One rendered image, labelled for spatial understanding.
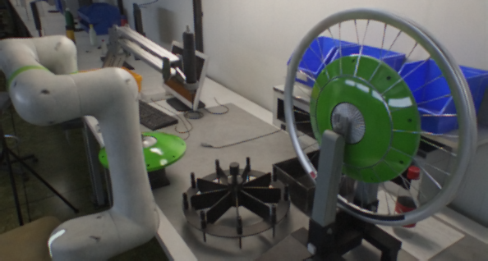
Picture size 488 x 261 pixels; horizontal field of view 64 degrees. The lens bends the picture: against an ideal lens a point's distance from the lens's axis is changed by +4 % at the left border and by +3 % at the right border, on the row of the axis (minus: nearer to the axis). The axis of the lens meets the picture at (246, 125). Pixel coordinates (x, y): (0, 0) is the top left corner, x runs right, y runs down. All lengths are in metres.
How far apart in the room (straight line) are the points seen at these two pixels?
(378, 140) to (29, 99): 0.79
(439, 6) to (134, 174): 1.10
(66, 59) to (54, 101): 0.45
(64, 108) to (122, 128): 0.15
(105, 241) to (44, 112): 0.38
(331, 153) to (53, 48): 0.96
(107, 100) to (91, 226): 0.35
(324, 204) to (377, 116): 0.26
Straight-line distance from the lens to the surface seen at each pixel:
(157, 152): 1.40
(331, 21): 0.96
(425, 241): 1.35
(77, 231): 1.15
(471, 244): 1.41
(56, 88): 1.02
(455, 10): 1.45
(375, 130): 0.89
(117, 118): 1.06
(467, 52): 1.44
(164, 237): 1.27
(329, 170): 0.93
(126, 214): 1.16
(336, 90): 0.94
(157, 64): 1.46
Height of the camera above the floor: 1.71
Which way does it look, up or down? 23 degrees down
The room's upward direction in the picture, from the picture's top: straight up
